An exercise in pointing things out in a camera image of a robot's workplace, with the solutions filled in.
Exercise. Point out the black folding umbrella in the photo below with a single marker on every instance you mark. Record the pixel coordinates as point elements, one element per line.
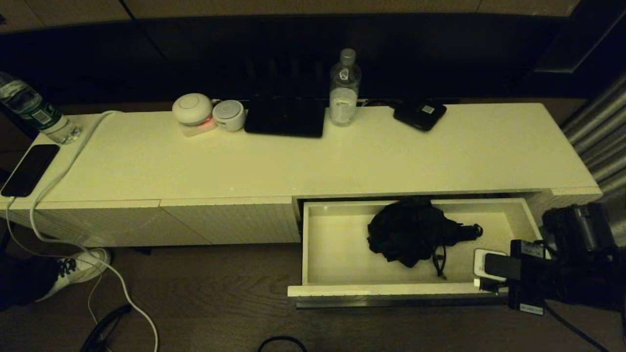
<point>406,234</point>

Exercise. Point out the black smartphone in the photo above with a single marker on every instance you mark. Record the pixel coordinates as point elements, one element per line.
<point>30,169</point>

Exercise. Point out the small white round speaker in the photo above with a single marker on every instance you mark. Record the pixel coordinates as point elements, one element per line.
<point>228,115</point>

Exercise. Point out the clear water bottle grey cap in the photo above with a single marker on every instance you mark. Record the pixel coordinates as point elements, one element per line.
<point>345,88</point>

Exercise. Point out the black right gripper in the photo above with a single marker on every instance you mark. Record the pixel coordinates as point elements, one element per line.
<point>567,274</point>

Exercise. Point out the water bottle green label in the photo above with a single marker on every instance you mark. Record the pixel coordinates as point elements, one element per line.
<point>34,110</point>

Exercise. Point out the black flat set-top box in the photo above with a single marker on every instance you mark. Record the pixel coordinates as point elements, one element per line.
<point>283,120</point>

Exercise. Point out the white low cabinet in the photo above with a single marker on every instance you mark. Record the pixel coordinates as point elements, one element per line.
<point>195,166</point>

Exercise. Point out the white sneaker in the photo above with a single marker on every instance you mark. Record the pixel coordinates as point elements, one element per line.
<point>83,266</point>

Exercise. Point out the small black router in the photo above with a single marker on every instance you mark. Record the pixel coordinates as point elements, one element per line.
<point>419,116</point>

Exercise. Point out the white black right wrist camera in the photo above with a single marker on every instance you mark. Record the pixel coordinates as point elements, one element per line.
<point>494,266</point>

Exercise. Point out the white drawer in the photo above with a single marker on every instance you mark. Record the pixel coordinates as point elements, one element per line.
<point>337,244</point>

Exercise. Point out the large white round lamp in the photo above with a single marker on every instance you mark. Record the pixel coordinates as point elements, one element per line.
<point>192,108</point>

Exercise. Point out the grey curtain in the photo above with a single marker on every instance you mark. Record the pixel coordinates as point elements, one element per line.
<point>601,142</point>

